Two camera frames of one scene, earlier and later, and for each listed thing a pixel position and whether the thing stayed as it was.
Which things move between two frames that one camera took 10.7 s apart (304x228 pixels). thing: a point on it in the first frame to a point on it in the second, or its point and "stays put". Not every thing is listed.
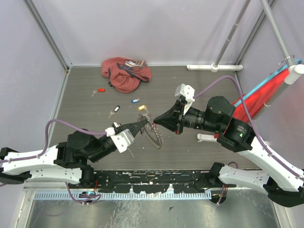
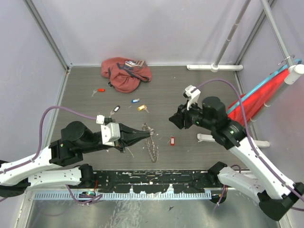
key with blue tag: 135,100 stays put
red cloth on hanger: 255,103 stays put
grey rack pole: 239,19 stays put
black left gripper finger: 135,127 to 128,135
